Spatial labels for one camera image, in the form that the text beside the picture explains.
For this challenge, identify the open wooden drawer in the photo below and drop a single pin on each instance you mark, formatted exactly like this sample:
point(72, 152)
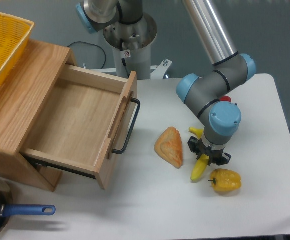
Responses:
point(84, 124)

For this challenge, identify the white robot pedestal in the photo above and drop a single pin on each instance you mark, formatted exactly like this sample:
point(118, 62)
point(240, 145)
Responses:
point(131, 47)

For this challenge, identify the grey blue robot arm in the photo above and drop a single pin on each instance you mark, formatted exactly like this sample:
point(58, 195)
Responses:
point(200, 94)

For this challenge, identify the wooden drawer cabinet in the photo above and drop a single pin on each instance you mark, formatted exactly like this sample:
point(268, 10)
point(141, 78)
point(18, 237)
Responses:
point(22, 97)

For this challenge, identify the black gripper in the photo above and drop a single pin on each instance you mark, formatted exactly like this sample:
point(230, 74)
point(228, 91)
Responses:
point(214, 152)

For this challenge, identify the red toy bell pepper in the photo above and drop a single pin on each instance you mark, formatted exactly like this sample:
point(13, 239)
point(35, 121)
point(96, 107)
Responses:
point(227, 99)

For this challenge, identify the yellow toy banana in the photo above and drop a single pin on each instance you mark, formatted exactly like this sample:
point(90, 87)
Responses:
point(202, 160)

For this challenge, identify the frying pan blue handle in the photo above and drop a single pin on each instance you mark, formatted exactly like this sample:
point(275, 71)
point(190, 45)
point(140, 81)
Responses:
point(8, 208)

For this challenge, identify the yellow plastic basket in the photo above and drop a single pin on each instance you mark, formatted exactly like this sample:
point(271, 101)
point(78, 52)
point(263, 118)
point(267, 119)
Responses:
point(14, 36)

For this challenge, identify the yellow toy bell pepper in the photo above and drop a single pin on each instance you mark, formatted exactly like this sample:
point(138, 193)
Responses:
point(224, 180)

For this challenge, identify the toy croissant bread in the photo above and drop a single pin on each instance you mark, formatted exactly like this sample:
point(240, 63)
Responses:
point(168, 146)

